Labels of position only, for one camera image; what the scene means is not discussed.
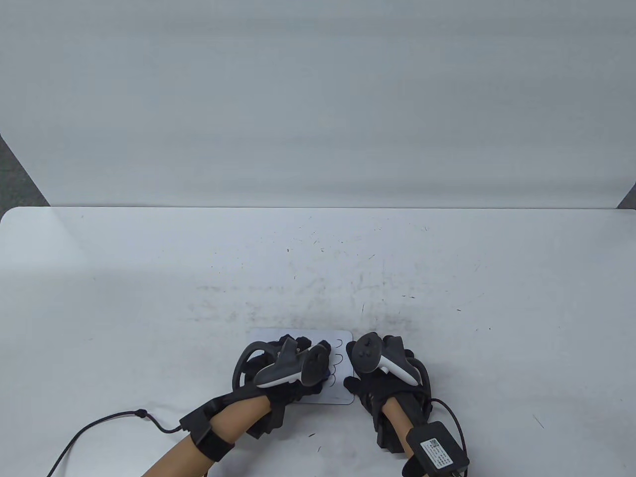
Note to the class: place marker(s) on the person's left hand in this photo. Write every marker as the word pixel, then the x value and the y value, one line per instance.
pixel 299 394

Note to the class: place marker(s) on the person's right hand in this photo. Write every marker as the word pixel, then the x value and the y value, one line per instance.
pixel 373 398

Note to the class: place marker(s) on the person's left fingers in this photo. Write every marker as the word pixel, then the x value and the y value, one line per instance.
pixel 304 342

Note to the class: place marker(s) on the person's right thumb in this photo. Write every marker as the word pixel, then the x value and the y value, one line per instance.
pixel 354 386

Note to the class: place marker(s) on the person's right forearm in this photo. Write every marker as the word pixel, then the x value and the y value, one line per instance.
pixel 397 420

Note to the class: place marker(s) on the person's left forearm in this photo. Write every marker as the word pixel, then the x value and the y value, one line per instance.
pixel 233 422

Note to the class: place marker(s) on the white card with hook marks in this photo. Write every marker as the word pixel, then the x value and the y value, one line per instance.
pixel 343 382

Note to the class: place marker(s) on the grey white tracking controller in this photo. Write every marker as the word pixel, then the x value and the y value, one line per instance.
pixel 393 365
pixel 283 371

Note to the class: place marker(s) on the white backdrop board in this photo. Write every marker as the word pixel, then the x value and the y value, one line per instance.
pixel 318 99

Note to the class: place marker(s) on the black wrist camera white label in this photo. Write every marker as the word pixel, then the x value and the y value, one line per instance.
pixel 437 449

